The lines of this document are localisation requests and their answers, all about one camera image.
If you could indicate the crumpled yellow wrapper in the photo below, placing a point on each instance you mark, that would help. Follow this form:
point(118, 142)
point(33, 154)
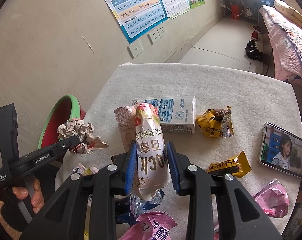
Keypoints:
point(211, 127)

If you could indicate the white milk carton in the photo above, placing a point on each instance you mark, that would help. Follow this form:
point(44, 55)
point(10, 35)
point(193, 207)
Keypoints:
point(176, 115)

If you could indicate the paper wrapper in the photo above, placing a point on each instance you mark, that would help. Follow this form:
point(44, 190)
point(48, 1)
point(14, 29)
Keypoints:
point(78, 127)

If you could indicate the red shoe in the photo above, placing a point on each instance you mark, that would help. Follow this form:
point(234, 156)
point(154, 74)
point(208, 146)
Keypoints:
point(257, 29)
point(255, 36)

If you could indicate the black shoe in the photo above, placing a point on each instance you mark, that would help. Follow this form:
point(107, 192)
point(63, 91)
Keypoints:
point(251, 46)
point(256, 55)

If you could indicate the white snack stick packet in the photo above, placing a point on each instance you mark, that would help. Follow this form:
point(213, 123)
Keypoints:
point(148, 140)

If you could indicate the pink snack bag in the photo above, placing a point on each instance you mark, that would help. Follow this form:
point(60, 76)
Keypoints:
point(151, 227)

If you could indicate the pink plastic bag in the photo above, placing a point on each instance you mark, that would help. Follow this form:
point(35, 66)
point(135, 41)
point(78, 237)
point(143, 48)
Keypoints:
point(271, 197)

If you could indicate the white tablecloth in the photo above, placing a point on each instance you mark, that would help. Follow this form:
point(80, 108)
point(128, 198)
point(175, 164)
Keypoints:
point(191, 80)

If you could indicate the blue cookie wrapper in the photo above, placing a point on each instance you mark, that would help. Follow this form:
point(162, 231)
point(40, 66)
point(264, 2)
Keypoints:
point(141, 206)

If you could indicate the red bucket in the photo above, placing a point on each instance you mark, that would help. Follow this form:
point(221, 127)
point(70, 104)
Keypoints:
point(236, 10)

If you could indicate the yellow patterned cloth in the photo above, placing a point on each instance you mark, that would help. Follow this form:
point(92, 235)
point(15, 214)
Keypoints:
point(298, 222)

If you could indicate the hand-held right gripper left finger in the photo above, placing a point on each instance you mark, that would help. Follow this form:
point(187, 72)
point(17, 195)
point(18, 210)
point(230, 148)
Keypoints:
point(131, 166)

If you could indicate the yellow quilt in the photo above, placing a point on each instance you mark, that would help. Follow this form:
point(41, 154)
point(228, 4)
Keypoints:
point(293, 15)

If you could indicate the beige snack packet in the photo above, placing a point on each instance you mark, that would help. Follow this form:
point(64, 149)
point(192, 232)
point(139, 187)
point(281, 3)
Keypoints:
point(123, 127)

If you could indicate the dark clothes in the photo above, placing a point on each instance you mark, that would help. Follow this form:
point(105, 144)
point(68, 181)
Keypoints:
point(265, 0)

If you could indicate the red bin with green rim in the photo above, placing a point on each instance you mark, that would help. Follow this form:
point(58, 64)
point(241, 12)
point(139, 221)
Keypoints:
point(66, 110)

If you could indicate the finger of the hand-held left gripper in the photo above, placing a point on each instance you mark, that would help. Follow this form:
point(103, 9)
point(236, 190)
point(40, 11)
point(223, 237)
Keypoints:
point(66, 145)

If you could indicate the person's left hand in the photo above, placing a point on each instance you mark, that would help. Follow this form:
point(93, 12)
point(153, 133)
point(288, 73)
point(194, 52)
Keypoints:
point(37, 200)

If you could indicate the white wall socket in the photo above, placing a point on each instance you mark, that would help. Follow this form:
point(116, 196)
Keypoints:
point(153, 36)
point(134, 48)
point(161, 31)

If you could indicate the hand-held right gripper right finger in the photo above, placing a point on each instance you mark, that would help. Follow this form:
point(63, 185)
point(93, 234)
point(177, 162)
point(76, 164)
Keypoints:
point(172, 166)

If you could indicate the yellow snack packet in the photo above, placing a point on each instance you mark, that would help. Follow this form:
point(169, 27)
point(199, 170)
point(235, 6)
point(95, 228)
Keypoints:
point(231, 166)

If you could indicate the bed with pink quilt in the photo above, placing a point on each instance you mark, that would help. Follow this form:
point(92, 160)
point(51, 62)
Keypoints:
point(286, 47)

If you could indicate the small candy wrapper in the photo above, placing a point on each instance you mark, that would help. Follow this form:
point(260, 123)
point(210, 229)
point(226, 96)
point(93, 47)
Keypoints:
point(87, 171)

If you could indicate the blue wall poster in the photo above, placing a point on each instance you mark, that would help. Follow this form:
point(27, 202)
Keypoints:
point(131, 10)

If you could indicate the smartphone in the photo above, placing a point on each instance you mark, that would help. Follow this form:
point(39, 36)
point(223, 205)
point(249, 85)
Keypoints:
point(283, 152)

